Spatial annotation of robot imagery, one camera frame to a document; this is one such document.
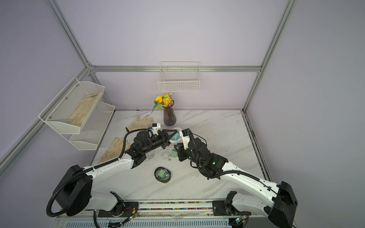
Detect light green usb charger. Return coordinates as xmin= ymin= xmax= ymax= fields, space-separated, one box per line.
xmin=158 ymin=170 xmax=168 ymax=180

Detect yellow flower bouquet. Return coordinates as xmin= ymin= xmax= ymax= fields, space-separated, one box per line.
xmin=151 ymin=93 xmax=175 ymax=113

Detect yellow leather work glove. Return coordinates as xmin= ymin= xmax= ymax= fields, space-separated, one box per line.
xmin=98 ymin=137 xmax=124 ymax=164

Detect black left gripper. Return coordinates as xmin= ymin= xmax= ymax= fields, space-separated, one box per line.
xmin=143 ymin=129 xmax=177 ymax=154

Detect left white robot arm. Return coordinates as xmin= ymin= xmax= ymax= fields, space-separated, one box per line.
xmin=46 ymin=129 xmax=178 ymax=217

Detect dark ribbed glass vase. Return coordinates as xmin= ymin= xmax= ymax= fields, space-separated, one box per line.
xmin=163 ymin=106 xmax=177 ymax=126

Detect white mesh shelf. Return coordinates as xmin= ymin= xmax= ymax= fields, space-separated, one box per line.
xmin=39 ymin=77 xmax=105 ymax=135
xmin=58 ymin=102 xmax=115 ymax=151

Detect lower white mesh shelf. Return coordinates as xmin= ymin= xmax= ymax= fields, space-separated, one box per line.
xmin=58 ymin=102 xmax=115 ymax=151

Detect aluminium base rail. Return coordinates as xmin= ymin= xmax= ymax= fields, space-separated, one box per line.
xmin=56 ymin=198 xmax=293 ymax=220

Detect white wire wall basket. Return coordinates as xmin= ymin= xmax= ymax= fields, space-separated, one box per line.
xmin=158 ymin=61 xmax=201 ymax=92

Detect mint green dual usb charger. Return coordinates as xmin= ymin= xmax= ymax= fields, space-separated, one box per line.
xmin=170 ymin=149 xmax=178 ymax=158

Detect cream knit work glove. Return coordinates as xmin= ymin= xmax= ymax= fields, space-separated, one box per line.
xmin=126 ymin=115 xmax=154 ymax=133

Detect clear pouch with black zipper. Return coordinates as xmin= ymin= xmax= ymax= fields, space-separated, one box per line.
xmin=154 ymin=167 xmax=171 ymax=183

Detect upper white mesh shelf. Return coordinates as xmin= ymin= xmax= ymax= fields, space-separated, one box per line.
xmin=39 ymin=77 xmax=105 ymax=135

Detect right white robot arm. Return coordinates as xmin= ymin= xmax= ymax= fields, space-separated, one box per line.
xmin=174 ymin=138 xmax=298 ymax=228

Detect teal wall charger plug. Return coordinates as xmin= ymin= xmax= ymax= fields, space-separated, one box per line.
xmin=171 ymin=133 xmax=180 ymax=141

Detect beige glove in shelf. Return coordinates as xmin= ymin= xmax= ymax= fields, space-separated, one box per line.
xmin=67 ymin=92 xmax=100 ymax=127

